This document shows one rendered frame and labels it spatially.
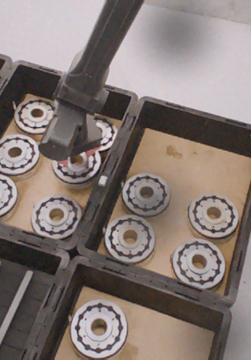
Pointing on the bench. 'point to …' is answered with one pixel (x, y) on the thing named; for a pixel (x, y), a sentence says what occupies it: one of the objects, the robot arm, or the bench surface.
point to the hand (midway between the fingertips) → (76, 157)
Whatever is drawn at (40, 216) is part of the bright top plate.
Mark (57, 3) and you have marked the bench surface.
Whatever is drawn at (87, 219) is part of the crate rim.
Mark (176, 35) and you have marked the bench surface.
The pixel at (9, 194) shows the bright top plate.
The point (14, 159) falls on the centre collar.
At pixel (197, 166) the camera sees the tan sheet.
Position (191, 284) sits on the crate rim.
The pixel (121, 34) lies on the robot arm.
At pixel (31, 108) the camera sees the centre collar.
